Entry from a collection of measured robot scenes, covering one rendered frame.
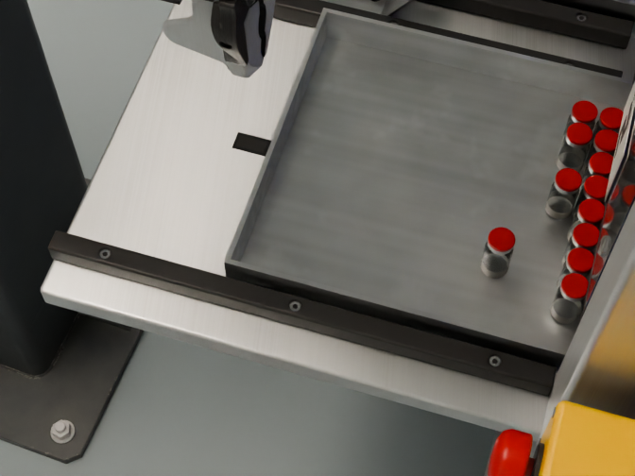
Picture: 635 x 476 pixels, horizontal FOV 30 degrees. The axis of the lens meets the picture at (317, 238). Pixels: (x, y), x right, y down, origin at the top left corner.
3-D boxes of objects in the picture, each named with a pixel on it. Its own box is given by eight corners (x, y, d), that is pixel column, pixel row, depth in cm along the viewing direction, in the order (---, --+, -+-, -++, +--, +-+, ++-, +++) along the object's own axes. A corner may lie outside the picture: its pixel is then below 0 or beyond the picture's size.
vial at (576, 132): (585, 156, 98) (596, 125, 94) (579, 178, 97) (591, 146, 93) (558, 150, 99) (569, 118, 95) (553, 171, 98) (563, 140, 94)
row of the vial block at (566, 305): (616, 141, 99) (628, 109, 95) (575, 328, 91) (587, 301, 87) (591, 135, 99) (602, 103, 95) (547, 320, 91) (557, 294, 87)
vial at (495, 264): (510, 258, 94) (518, 231, 90) (505, 282, 93) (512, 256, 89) (483, 251, 94) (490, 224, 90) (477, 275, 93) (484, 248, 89)
